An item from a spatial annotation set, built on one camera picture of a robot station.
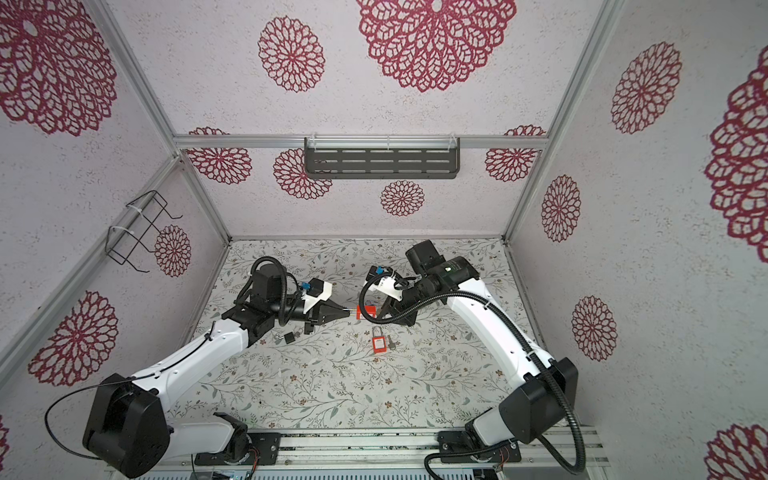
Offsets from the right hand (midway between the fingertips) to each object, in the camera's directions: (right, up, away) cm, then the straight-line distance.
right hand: (384, 308), depth 73 cm
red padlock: (-2, -13, +19) cm, 23 cm away
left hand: (-9, -2, 0) cm, 9 cm away
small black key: (-29, -12, +19) cm, 37 cm away
